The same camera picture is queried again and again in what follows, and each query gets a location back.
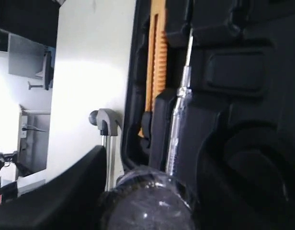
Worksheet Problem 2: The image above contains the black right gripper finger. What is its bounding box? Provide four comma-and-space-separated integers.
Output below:
0, 146, 106, 230

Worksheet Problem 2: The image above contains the black insulating tape roll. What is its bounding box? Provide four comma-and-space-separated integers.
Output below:
94, 166, 201, 230

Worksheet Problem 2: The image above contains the claw hammer black grip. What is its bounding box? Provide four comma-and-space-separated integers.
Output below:
89, 108, 122, 191

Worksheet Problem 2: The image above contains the black plastic tool case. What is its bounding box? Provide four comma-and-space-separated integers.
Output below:
121, 0, 295, 230

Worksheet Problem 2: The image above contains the orange utility knife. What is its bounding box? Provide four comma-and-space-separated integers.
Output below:
138, 0, 168, 138

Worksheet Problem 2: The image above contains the clear test pen screwdriver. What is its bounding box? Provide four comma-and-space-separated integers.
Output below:
166, 29, 193, 176

